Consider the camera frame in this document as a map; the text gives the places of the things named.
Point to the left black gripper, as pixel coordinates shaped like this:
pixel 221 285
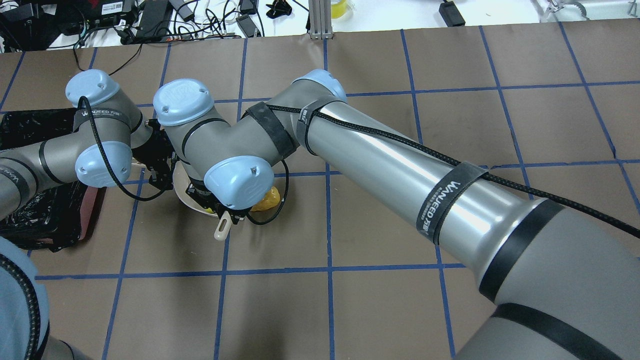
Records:
pixel 156 159

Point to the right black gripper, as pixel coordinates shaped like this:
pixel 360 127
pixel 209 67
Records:
pixel 201 195

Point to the black power adapter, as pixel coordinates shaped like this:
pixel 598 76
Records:
pixel 450 14

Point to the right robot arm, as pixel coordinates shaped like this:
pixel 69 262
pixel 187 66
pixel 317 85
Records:
pixel 563 288

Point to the orange trash ball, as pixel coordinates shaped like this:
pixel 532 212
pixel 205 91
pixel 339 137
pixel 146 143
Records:
pixel 271 200

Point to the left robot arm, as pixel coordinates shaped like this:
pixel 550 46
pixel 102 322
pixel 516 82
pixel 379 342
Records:
pixel 108 133

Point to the white hand brush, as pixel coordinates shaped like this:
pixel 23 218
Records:
pixel 223 227

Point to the aluminium frame post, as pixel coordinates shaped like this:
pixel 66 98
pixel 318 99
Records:
pixel 320 20

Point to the bin with black bag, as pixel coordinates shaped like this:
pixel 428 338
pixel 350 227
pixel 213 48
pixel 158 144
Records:
pixel 56 217

